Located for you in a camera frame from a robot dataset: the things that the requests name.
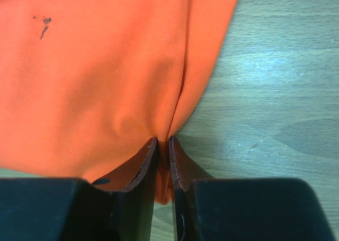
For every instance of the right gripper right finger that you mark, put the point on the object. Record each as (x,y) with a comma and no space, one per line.
(184,170)

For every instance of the orange t shirt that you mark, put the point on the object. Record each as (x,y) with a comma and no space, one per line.
(86,83)

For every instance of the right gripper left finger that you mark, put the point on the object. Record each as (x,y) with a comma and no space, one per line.
(128,175)

